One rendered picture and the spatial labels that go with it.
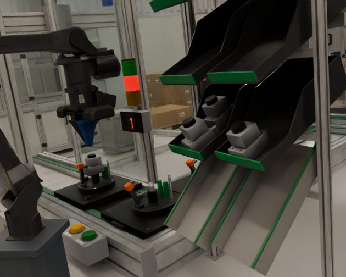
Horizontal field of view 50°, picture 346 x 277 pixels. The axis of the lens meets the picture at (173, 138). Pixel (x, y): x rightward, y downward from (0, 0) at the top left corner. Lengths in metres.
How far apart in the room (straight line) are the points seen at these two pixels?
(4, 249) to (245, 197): 0.53
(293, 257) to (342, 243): 0.15
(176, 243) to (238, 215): 0.23
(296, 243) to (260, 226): 0.34
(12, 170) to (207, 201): 0.44
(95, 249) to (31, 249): 0.24
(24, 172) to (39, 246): 0.16
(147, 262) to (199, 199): 0.20
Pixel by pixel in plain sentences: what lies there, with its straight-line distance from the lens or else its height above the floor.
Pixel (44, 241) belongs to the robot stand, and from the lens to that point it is 0.86.
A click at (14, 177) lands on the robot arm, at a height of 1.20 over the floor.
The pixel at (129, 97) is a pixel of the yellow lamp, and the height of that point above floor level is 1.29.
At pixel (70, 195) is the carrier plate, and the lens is 1.39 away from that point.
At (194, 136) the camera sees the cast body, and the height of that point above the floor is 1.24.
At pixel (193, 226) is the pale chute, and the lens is 0.91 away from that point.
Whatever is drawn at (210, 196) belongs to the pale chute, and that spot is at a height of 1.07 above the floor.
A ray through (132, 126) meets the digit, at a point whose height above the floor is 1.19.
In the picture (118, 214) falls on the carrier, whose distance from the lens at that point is 1.15.
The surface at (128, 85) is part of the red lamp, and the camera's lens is 1.26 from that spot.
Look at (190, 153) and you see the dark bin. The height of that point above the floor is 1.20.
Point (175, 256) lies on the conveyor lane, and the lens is 1.02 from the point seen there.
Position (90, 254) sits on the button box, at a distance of 1.04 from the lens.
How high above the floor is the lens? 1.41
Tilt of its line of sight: 13 degrees down
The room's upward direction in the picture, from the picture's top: 7 degrees counter-clockwise
